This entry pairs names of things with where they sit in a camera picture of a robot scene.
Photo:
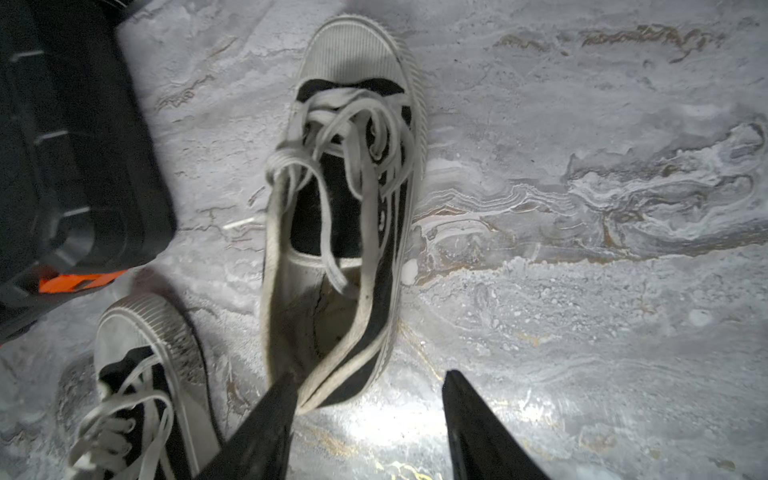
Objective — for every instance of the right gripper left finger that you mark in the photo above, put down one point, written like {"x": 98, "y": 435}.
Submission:
{"x": 260, "y": 448}

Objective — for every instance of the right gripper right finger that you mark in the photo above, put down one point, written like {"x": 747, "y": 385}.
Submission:
{"x": 480, "y": 445}

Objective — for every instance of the black white sneaker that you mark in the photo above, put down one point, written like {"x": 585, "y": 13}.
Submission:
{"x": 153, "y": 419}
{"x": 343, "y": 182}

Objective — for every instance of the black plastic tool case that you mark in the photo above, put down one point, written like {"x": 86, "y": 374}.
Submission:
{"x": 82, "y": 197}

